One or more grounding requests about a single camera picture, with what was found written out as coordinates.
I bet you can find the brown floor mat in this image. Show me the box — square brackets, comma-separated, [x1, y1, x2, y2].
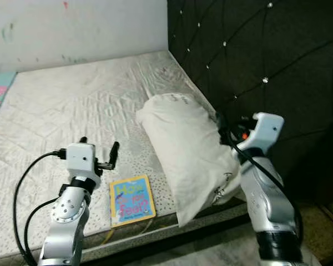
[296, 201, 333, 262]

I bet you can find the black tufted headboard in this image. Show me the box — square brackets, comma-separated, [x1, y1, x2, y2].
[166, 0, 333, 207]

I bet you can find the cream white pillow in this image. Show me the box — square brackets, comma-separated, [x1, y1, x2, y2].
[135, 93, 243, 228]

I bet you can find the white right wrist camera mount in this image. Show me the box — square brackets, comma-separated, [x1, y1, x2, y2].
[236, 112, 285, 151]

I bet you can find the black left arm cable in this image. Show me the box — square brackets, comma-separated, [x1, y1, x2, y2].
[12, 149, 68, 266]

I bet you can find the quilted beige mattress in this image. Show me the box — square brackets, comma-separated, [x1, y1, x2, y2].
[0, 50, 251, 262]

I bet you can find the blue children's board book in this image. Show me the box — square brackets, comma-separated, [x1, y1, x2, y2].
[109, 174, 157, 228]

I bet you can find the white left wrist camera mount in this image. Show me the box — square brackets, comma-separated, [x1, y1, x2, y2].
[65, 142, 98, 180]

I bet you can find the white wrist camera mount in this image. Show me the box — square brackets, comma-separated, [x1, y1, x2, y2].
[65, 142, 98, 180]
[236, 112, 285, 151]

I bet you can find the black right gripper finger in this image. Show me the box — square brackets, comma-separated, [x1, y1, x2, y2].
[215, 113, 229, 145]

